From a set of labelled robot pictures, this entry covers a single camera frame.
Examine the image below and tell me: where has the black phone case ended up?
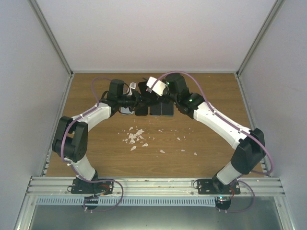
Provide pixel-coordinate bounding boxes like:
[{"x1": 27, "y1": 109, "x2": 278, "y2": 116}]
[{"x1": 135, "y1": 106, "x2": 148, "y2": 116}]

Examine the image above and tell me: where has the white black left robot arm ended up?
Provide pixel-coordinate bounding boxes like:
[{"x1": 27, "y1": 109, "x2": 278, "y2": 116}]
[{"x1": 52, "y1": 79, "x2": 149, "y2": 194}]

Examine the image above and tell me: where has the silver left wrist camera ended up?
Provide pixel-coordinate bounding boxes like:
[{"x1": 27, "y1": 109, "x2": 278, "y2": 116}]
[{"x1": 127, "y1": 82, "x2": 137, "y2": 95}]

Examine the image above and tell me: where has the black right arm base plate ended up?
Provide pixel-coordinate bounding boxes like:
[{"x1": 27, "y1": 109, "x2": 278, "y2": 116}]
[{"x1": 192, "y1": 179, "x2": 241, "y2": 195}]

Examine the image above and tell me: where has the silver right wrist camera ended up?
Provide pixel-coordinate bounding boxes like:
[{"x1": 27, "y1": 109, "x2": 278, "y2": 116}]
[{"x1": 146, "y1": 77, "x2": 167, "y2": 96}]

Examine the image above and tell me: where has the grey slotted cable duct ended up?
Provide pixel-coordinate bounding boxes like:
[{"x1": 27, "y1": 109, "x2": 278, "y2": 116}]
[{"x1": 36, "y1": 196, "x2": 215, "y2": 207}]

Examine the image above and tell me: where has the light blue phone case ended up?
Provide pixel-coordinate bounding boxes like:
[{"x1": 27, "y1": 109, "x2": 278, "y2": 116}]
[{"x1": 119, "y1": 107, "x2": 134, "y2": 115}]

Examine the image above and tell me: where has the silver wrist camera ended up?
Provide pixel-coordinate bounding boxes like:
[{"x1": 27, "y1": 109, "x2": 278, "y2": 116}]
[
  {"x1": 146, "y1": 77, "x2": 167, "y2": 96},
  {"x1": 127, "y1": 82, "x2": 137, "y2": 95}
]

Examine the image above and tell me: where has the aluminium front rail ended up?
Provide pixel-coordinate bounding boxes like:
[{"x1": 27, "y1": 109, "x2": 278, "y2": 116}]
[{"x1": 26, "y1": 177, "x2": 285, "y2": 197}]

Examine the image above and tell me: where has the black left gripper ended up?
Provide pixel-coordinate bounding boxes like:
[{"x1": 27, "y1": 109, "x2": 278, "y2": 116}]
[{"x1": 118, "y1": 90, "x2": 150, "y2": 112}]

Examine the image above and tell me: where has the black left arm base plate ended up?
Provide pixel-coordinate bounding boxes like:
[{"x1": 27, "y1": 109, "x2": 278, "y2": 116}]
[{"x1": 67, "y1": 178, "x2": 114, "y2": 195}]

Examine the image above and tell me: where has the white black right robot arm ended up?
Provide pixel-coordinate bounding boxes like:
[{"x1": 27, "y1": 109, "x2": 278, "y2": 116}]
[{"x1": 147, "y1": 71, "x2": 267, "y2": 194}]

